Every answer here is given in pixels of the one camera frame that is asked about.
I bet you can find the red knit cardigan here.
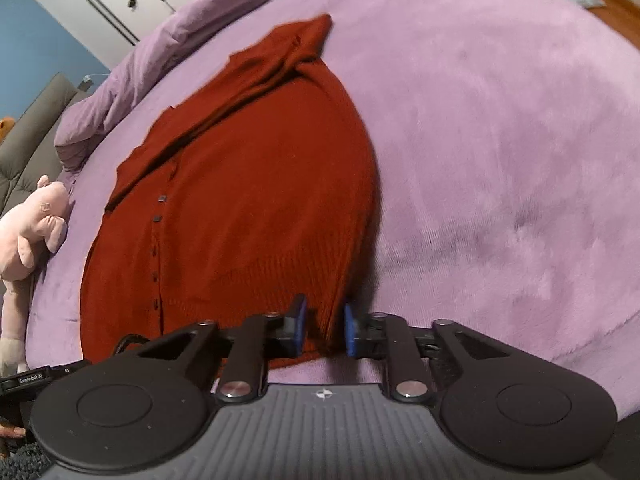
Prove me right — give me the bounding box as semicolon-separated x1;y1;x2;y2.
80;14;378;362

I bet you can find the pink plush toy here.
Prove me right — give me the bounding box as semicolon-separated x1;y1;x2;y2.
1;174;70;377

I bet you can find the grey sofa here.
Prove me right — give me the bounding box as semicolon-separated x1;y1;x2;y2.
0;74;88;214

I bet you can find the purple bed sheet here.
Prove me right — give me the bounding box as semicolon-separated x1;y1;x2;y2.
26;0;639;416

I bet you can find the purple rolled duvet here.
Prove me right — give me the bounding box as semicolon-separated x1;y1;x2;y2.
54;0;269;172

